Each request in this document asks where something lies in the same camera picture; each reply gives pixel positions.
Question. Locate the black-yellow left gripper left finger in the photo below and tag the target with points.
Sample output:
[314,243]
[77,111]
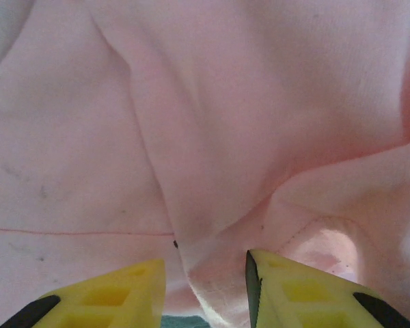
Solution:
[106,300]

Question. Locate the black-yellow left gripper right finger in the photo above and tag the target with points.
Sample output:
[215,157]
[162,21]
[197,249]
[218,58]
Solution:
[311,300]

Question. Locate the pink t-shirt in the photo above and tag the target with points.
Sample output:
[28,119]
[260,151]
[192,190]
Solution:
[205,119]

